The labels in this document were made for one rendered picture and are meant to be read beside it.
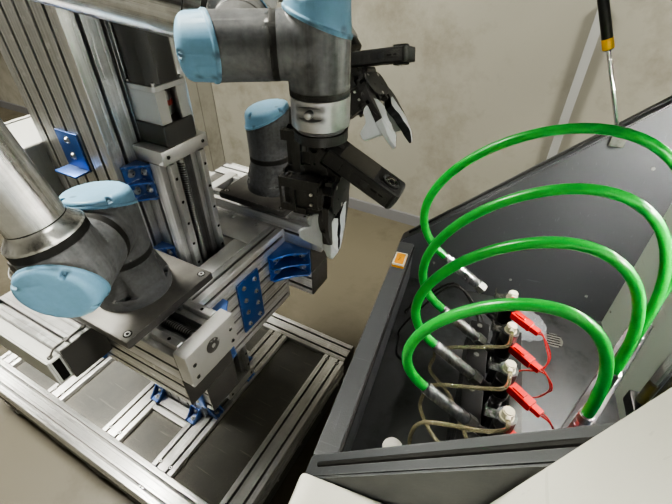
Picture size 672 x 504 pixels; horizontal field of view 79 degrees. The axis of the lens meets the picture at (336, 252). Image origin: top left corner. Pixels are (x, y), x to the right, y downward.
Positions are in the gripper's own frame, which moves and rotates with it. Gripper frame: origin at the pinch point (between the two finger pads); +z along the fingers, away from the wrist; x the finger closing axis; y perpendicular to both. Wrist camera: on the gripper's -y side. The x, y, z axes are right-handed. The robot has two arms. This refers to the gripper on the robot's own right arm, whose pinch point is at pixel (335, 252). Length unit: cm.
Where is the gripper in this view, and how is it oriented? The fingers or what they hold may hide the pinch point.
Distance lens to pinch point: 65.0
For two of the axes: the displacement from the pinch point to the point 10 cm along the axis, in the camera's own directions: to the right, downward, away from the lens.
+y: -9.4, -2.1, 2.7
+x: -3.4, 5.8, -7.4
